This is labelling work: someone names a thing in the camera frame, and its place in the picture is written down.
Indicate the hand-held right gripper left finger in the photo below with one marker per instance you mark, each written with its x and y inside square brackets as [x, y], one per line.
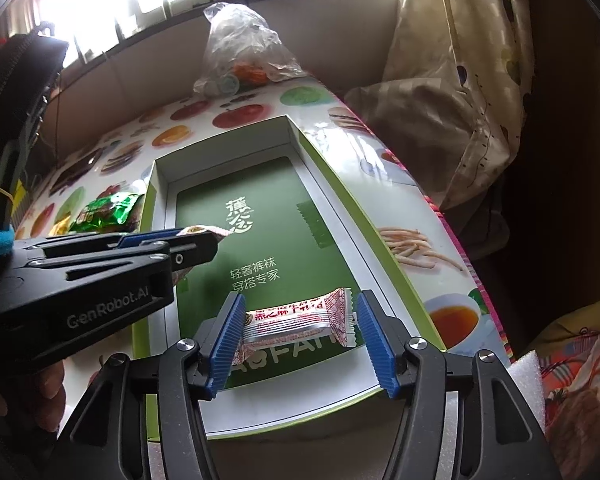
[227, 340]

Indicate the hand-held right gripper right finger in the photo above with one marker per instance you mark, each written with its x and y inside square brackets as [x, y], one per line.
[375, 340]

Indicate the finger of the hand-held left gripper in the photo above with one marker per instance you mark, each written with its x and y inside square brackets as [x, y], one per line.
[195, 252]
[145, 236]

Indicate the pink white candy packet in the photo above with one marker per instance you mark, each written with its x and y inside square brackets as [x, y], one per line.
[205, 230]

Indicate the green chocolate biscuit packet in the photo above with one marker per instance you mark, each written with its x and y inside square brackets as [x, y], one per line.
[110, 210]

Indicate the white red candy packet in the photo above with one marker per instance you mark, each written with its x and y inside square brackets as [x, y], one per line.
[290, 327]

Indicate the green cardboard box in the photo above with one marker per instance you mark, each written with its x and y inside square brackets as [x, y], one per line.
[270, 240]

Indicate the person's left hand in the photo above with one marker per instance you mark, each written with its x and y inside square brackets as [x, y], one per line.
[30, 390]

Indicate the white foam sheet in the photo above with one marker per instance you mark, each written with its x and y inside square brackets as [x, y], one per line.
[525, 375]

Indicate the black zippered bag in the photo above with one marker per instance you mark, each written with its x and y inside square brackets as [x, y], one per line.
[15, 85]

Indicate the colourful patterned blanket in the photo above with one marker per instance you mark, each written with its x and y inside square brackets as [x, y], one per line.
[580, 360]

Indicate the clear plastic bag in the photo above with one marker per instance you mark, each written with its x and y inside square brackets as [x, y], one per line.
[240, 40]

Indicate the cream patterned curtain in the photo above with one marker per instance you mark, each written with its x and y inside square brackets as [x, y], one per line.
[455, 85]

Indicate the brown wooden wardrobe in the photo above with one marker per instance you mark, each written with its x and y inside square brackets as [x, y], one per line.
[570, 135]

